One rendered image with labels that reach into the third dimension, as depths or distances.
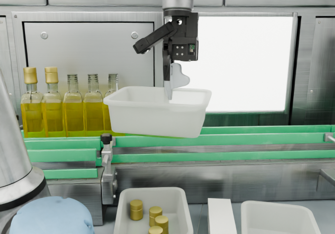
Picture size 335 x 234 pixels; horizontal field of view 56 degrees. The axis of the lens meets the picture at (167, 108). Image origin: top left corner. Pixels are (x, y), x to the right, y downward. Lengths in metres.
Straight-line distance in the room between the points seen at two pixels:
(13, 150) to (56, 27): 0.58
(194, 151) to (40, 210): 0.53
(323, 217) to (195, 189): 0.37
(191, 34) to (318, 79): 0.60
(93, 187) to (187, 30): 0.46
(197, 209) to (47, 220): 0.56
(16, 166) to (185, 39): 0.44
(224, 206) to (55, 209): 0.49
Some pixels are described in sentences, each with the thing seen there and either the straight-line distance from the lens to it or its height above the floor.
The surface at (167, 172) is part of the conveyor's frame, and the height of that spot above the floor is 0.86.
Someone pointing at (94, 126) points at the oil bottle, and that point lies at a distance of 0.94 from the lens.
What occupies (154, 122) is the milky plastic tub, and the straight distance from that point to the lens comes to 0.66.
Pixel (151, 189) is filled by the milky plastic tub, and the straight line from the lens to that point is 0.90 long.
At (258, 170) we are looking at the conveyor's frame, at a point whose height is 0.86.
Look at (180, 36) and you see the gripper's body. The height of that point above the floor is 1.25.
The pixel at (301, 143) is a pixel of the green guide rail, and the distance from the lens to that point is 1.04.
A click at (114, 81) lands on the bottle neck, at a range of 0.92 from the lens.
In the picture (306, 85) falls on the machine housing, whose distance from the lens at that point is 1.21.
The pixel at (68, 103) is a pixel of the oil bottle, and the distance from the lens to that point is 0.93.
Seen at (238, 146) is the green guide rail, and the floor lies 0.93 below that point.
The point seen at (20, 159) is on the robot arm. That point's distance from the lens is 0.59.
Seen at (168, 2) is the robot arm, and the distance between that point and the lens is 0.77.
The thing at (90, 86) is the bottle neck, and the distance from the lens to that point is 0.93.
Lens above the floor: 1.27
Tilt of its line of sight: 14 degrees down
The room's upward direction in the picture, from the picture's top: straight up
